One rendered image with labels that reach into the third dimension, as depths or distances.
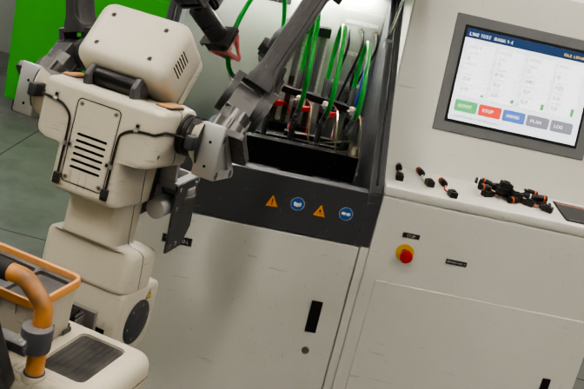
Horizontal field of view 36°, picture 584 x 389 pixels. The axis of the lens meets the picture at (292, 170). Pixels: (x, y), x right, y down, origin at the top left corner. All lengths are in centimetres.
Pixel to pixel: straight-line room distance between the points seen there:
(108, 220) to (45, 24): 372
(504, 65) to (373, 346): 91
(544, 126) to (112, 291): 144
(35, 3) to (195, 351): 329
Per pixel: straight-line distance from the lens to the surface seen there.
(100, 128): 183
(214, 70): 295
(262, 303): 262
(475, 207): 255
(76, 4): 209
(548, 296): 271
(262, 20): 292
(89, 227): 194
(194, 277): 259
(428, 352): 272
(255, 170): 247
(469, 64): 274
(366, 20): 292
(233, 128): 182
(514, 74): 278
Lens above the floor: 172
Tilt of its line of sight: 18 degrees down
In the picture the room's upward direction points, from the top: 13 degrees clockwise
